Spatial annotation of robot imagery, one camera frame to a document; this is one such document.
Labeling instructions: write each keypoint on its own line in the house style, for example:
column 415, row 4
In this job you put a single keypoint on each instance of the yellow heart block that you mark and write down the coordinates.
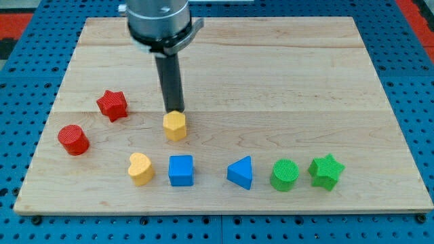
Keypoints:
column 141, row 169

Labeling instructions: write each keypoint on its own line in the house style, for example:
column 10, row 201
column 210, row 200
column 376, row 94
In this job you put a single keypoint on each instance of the blue cube block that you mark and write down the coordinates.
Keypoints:
column 181, row 170

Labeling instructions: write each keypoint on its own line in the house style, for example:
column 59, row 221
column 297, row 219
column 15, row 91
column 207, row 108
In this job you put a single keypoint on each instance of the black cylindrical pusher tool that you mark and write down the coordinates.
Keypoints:
column 168, row 69

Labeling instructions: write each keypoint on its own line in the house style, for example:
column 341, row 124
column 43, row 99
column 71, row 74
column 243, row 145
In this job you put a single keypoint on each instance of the green cylinder block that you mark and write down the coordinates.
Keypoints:
column 284, row 175

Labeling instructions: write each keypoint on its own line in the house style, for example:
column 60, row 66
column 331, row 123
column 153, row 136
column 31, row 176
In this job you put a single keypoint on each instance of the red cylinder block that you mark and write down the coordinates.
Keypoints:
column 73, row 139

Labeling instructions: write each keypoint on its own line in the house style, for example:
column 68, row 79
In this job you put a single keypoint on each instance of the blue triangle block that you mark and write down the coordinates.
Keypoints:
column 241, row 173

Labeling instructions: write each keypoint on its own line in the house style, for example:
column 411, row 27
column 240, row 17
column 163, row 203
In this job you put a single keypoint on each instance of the light wooden board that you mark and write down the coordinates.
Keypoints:
column 269, row 88

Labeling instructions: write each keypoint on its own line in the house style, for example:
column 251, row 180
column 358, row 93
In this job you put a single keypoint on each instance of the yellow hexagon block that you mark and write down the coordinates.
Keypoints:
column 174, row 125

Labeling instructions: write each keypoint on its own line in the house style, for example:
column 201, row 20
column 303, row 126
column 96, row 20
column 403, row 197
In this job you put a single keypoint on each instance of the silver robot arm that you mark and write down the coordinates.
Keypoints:
column 160, row 27

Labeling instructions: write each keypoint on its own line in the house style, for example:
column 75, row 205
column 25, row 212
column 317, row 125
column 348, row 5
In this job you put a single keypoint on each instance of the red star block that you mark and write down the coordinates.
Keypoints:
column 113, row 105

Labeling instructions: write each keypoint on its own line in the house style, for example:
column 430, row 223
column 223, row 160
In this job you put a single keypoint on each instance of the green star block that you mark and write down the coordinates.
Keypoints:
column 325, row 172

